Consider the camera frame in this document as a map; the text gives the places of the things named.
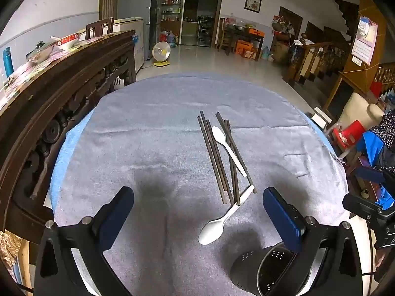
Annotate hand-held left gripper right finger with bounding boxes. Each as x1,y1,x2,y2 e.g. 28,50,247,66
262,186,363,296

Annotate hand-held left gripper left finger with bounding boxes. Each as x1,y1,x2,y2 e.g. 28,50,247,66
32,186,135,296

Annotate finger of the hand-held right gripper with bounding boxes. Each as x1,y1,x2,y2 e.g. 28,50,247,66
342,193,390,221

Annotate dark wooden chopstick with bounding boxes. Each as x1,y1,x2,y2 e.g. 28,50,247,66
206,119,234,203
200,110,229,192
225,119,240,206
197,116,226,205
215,111,257,194

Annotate black perforated utensil holder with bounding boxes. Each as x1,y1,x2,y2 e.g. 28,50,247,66
230,242,312,296

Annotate white plastic spoon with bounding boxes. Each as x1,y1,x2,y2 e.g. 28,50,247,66
212,126,248,177
198,185,255,246

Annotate blue cloth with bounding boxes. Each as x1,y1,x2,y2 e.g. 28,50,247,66
361,131,385,167

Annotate red plastic stool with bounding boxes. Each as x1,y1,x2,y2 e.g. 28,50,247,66
332,120,366,151

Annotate grey towel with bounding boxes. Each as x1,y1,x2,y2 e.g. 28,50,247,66
49,72,351,296

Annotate dark floral cloth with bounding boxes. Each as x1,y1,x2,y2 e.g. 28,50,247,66
369,109,395,173

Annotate blue table cover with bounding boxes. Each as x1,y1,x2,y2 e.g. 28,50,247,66
49,74,335,219

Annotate small white stool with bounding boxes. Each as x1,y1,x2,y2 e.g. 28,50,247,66
310,107,333,128

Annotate cream armchair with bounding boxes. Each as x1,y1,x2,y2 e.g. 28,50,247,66
327,92,385,161

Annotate carved dark wooden sideboard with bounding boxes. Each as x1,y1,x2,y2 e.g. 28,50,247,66
0,30,137,244

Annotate wooden staircase railing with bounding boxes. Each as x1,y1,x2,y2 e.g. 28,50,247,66
288,32,354,84

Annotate orange cardboard box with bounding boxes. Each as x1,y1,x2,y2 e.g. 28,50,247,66
235,39,254,57

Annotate white cardboard box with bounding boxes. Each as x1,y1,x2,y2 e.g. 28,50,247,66
79,18,145,74

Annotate red and white bowl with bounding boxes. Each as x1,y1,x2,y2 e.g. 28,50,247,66
55,33,81,50

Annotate pot with glass lid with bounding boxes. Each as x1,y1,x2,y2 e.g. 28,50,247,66
25,40,60,63

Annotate cluttered wooden table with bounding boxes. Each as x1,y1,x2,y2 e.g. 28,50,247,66
220,21,266,61

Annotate blue thermos bottle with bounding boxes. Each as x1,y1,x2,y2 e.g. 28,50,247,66
2,47,14,78

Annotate dark wooden chair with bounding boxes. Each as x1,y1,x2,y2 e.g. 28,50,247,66
85,17,115,39

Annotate metal rack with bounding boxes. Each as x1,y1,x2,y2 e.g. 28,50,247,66
197,15,215,40

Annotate shelf with bottles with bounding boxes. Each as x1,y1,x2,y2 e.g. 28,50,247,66
157,0,183,46

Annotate grey refrigerator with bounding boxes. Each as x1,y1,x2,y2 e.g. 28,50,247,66
115,0,161,60

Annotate wall calendar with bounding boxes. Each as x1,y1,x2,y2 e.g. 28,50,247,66
352,16,379,66

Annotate framed wall picture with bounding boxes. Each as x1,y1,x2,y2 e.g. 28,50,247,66
244,0,262,13

